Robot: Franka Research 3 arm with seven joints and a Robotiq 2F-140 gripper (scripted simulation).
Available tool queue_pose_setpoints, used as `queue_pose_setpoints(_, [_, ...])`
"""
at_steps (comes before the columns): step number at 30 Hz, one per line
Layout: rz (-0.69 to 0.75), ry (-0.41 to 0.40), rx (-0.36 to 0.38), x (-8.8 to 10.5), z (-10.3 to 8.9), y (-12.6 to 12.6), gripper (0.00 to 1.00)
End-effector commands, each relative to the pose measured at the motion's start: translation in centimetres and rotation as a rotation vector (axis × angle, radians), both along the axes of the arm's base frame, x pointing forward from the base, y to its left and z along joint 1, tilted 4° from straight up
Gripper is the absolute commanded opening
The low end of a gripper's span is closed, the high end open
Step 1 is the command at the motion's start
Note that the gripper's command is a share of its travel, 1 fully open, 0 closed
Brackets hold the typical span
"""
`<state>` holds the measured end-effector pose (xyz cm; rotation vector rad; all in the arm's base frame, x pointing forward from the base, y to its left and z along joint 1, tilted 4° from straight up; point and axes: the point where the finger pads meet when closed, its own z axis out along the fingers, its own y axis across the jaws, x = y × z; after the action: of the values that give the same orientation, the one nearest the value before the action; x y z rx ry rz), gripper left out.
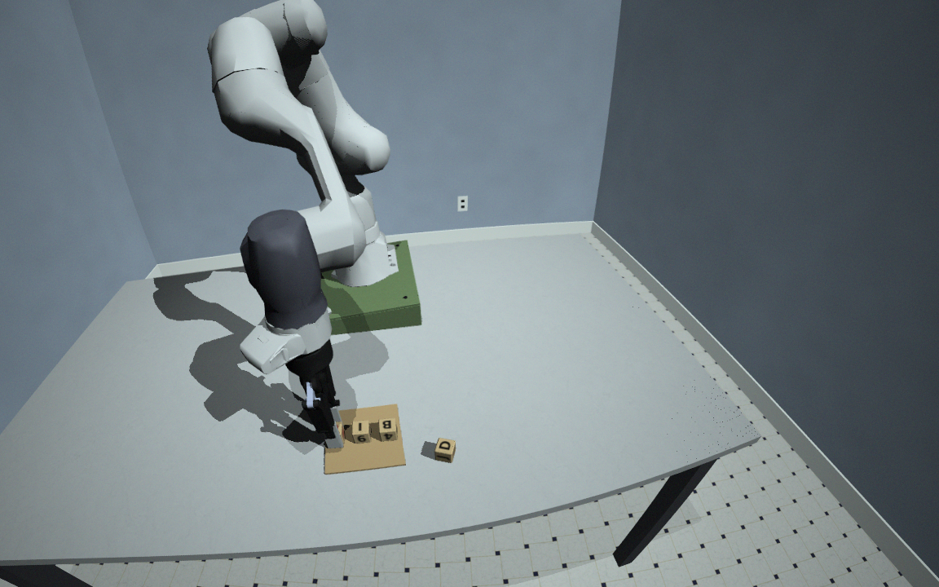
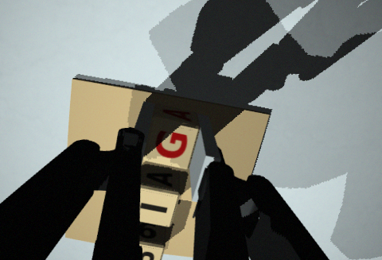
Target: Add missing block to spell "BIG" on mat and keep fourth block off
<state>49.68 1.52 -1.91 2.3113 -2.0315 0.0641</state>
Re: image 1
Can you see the tan square mat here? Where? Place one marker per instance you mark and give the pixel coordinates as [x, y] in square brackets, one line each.
[366, 456]

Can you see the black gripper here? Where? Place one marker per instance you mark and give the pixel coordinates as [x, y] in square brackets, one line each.
[315, 385]

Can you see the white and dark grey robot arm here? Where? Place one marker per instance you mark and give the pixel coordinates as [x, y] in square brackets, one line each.
[264, 102]

